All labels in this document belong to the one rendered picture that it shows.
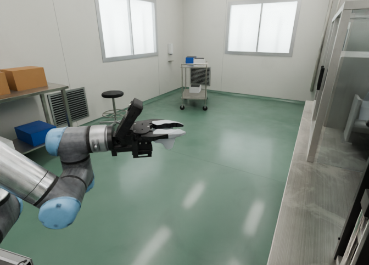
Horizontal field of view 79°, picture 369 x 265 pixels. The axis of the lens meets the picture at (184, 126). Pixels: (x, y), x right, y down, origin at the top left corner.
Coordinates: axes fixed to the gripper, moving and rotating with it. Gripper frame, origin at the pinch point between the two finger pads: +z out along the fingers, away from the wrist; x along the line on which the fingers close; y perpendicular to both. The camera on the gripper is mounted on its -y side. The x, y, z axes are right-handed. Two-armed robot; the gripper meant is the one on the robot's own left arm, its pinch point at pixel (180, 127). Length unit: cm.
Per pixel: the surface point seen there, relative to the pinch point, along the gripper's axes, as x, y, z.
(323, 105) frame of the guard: -24, 8, 68
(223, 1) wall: -524, -24, 184
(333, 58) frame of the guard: -27, -12, 68
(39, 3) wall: -304, -20, -138
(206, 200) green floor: -89, 137, 42
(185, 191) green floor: -106, 139, 24
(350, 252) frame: 30, 22, 38
